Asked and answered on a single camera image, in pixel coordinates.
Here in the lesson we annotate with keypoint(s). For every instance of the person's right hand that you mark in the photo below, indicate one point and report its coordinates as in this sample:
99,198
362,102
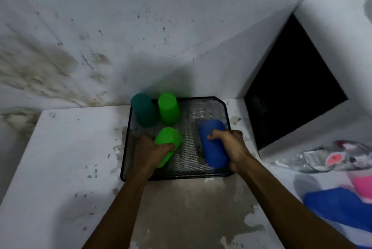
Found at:
235,148

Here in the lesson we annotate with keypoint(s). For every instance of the person's left hand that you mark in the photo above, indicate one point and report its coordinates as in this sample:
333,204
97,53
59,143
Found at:
146,155

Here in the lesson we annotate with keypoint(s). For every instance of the person's left thumb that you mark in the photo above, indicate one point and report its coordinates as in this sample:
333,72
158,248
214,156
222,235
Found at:
167,148

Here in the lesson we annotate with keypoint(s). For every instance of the person's right thumb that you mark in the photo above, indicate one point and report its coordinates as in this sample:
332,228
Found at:
214,134

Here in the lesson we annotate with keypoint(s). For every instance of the bright green plastic cup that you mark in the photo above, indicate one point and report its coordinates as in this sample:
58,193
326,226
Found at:
168,136
169,108

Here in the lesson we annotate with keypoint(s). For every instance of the person's right forearm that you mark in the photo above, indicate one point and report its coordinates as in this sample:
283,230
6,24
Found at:
287,214

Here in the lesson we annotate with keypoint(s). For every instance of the person's left forearm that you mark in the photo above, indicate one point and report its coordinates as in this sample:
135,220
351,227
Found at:
119,214

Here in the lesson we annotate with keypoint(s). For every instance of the black mesh metal tray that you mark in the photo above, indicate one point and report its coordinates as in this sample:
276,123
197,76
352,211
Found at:
191,112

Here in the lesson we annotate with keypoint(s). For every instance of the dark teal plastic cup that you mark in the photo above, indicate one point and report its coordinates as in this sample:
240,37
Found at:
144,109

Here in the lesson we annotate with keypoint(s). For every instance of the clear plastic packaging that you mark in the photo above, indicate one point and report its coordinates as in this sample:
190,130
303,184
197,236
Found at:
328,157

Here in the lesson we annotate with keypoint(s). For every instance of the pink plastic cup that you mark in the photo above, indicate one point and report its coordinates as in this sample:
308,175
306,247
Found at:
363,187

